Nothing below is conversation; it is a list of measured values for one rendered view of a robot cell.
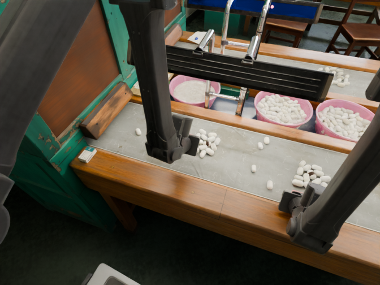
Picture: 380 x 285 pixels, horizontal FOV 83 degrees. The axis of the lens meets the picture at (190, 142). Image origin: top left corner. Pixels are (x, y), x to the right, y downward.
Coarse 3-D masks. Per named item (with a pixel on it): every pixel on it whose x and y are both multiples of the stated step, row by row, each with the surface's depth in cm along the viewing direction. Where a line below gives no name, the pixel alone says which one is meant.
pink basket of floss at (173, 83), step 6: (174, 78) 115; (180, 78) 118; (186, 78) 119; (192, 78) 120; (174, 84) 116; (216, 84) 114; (216, 90) 114; (174, 96) 105; (180, 102) 105; (186, 102) 102; (192, 102) 102; (198, 102) 102; (210, 102) 107
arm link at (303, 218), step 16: (368, 96) 31; (368, 128) 35; (368, 144) 33; (352, 160) 36; (368, 160) 33; (336, 176) 40; (352, 176) 36; (368, 176) 34; (336, 192) 39; (352, 192) 37; (368, 192) 36; (320, 208) 43; (336, 208) 40; (352, 208) 39; (304, 224) 46; (320, 224) 43; (336, 224) 42; (304, 240) 48; (320, 240) 47
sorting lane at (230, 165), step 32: (128, 128) 95; (192, 128) 95; (224, 128) 95; (192, 160) 84; (224, 160) 84; (256, 160) 84; (288, 160) 84; (320, 160) 84; (256, 192) 76; (352, 224) 69
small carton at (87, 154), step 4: (88, 148) 82; (92, 148) 82; (84, 152) 81; (88, 152) 81; (92, 152) 81; (80, 156) 80; (84, 156) 80; (88, 156) 80; (92, 156) 82; (80, 160) 80; (84, 160) 79; (88, 160) 80
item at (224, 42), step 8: (232, 0) 92; (264, 0) 96; (264, 8) 86; (224, 16) 92; (264, 16) 87; (224, 24) 94; (264, 24) 90; (224, 32) 96; (256, 32) 93; (224, 40) 99; (224, 48) 102; (256, 56) 100; (224, 88) 118; (232, 88) 118; (232, 96) 120
